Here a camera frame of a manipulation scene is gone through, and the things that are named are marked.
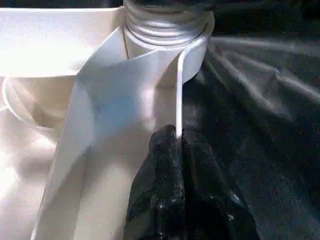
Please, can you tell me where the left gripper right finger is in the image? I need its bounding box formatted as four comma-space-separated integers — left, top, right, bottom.
180, 129, 262, 240

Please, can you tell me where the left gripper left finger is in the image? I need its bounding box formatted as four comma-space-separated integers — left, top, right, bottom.
122, 125, 185, 240

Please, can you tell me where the white plastic table top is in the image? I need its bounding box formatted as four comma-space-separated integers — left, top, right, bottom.
0, 6, 216, 240

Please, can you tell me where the white plastic table leg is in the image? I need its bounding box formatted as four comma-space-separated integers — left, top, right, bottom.
122, 0, 213, 47

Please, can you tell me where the black work mat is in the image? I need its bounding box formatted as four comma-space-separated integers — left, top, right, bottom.
0, 0, 320, 240

